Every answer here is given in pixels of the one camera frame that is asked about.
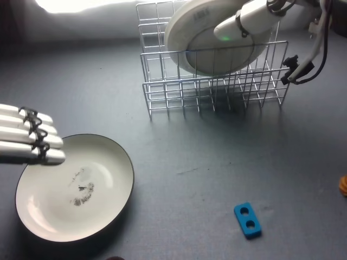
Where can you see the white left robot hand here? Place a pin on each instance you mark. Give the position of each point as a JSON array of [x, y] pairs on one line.
[[16, 132]]

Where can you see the white plate with large smudge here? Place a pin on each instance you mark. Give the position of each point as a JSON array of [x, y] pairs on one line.
[[76, 195]]

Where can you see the white plate with small smudge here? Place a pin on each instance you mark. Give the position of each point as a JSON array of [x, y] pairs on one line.
[[189, 32]]

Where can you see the brown round disc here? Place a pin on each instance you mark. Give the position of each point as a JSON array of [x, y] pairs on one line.
[[115, 258]]

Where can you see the blue block with two holes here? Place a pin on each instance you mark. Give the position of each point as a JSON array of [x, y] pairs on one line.
[[248, 220]]

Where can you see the orange swirl cookie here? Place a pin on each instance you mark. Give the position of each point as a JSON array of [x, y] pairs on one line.
[[344, 185]]

